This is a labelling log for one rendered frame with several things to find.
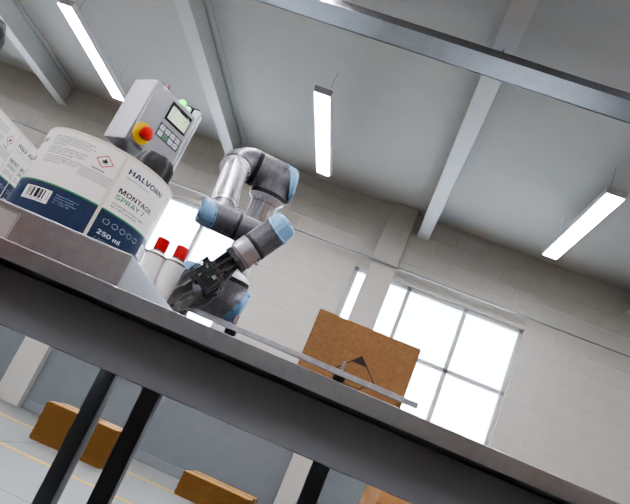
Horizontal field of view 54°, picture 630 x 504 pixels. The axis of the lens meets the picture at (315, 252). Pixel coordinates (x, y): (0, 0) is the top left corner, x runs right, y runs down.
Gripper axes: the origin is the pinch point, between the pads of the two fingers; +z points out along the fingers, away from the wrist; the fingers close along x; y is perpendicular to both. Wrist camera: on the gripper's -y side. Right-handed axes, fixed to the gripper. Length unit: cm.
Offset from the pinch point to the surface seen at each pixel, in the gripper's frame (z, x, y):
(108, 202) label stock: -1, 0, 68
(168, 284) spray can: -2.7, -4.5, 2.0
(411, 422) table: -13, 45, 85
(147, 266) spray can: -1.2, -11.1, 2.3
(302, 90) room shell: -213, -187, -363
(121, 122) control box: -17, -49, -1
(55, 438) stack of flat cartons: 133, -60, -387
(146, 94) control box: -27, -51, 1
